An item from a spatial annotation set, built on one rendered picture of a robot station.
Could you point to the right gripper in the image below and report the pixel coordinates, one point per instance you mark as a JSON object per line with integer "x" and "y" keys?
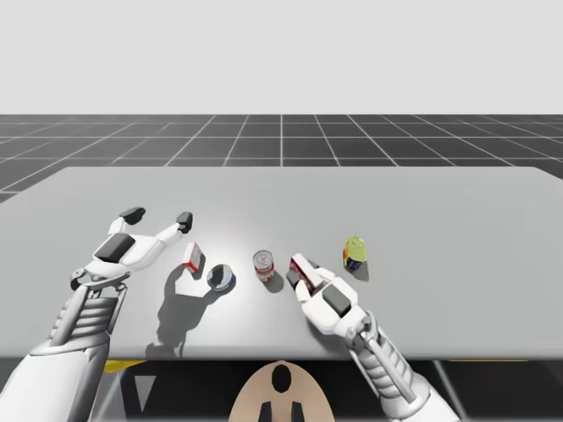
{"x": 332, "y": 312}

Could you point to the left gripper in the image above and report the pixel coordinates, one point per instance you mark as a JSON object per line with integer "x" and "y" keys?
{"x": 132, "y": 252}

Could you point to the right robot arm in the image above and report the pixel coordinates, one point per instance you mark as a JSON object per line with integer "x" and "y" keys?
{"x": 396, "y": 373}

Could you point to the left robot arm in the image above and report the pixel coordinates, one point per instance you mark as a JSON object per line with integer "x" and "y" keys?
{"x": 66, "y": 334}

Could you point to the green and blue rectangular can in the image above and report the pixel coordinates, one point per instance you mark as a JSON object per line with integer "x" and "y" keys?
{"x": 354, "y": 252}

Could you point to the red and white carton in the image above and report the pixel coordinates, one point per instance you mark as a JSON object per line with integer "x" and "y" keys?
{"x": 193, "y": 256}

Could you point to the red and white can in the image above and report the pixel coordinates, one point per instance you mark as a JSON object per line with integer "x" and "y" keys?
{"x": 264, "y": 264}

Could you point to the blue flat can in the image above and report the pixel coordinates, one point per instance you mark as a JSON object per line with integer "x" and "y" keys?
{"x": 221, "y": 277}

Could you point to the tan robot part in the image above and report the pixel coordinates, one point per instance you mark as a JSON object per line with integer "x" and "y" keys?
{"x": 264, "y": 391}

